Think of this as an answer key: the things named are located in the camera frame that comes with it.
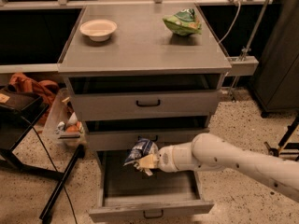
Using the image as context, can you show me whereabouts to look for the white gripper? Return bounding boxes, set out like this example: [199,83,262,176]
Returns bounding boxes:
[134,142,200,176]

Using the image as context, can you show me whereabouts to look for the blue chip bag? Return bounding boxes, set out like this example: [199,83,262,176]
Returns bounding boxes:
[124,138,158,165]

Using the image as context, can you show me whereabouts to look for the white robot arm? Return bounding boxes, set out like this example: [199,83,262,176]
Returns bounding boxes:
[135,133,299,202]

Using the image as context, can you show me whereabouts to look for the bottom grey drawer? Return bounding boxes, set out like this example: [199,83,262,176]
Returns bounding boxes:
[89,150,214,223]

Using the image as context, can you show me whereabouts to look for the grey drawer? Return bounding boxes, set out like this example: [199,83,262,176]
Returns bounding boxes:
[87,128,209,151]
[89,150,214,223]
[70,91,221,121]

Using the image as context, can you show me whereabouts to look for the middle grey drawer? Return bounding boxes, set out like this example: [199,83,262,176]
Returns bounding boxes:
[87,128,209,151]

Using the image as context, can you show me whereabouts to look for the top grey drawer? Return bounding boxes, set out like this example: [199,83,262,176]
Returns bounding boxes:
[70,91,221,121]

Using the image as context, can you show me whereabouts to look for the grey drawer cabinet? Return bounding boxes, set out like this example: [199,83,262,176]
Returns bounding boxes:
[59,3,231,137]

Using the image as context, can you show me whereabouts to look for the green chip bag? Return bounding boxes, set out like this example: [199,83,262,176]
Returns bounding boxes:
[163,8,201,36]

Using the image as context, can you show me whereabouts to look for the clear plastic bin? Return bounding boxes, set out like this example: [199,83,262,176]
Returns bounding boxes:
[43,88,86,147]

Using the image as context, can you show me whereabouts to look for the black tripod leg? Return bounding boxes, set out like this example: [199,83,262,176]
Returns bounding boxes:
[264,115,299,161]

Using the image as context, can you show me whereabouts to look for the orange jacket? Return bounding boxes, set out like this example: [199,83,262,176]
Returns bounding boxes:
[9,73,60,125]

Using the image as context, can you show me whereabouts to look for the metal pole stand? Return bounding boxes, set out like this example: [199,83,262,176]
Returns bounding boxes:
[229,0,278,102]

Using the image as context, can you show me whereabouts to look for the black side stand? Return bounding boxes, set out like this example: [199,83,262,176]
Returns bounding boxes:
[0,88,85,224]

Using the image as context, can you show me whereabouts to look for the white paper bowl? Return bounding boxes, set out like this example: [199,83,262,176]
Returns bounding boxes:
[79,20,117,42]

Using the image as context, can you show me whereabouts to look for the dark cabinet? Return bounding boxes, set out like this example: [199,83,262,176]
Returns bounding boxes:
[249,0,299,118]

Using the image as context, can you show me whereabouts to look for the black floor cable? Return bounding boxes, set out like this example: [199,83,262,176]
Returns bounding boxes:
[21,115,78,224]

